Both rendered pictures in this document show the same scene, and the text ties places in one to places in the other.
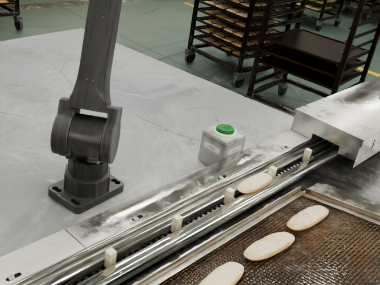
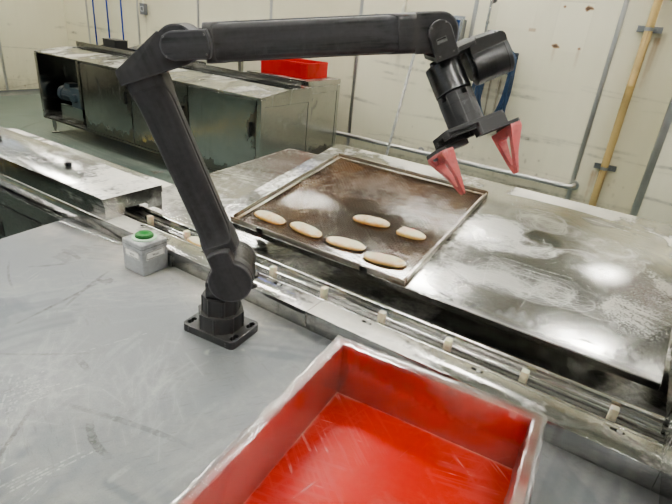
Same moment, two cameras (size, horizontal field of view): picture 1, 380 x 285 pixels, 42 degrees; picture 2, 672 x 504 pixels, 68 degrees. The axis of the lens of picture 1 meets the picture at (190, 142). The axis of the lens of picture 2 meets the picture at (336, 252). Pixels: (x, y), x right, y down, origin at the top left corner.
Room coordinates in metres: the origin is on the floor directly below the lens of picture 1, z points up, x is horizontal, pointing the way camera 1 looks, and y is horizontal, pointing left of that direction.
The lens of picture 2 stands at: (0.66, 1.00, 1.39)
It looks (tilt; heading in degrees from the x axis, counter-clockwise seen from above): 25 degrees down; 262
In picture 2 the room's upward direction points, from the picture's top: 6 degrees clockwise
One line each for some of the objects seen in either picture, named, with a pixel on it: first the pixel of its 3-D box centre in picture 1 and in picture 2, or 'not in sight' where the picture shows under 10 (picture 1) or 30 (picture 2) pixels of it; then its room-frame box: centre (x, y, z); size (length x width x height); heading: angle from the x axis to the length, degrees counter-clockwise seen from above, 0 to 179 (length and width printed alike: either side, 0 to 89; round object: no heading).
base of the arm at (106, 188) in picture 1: (87, 173); (221, 311); (0.76, 0.18, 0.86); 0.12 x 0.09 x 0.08; 147
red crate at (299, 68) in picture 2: not in sight; (294, 67); (0.54, -3.84, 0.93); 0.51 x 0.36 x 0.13; 145
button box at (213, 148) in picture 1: (221, 154); (147, 258); (0.95, -0.07, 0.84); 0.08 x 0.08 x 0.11; 51
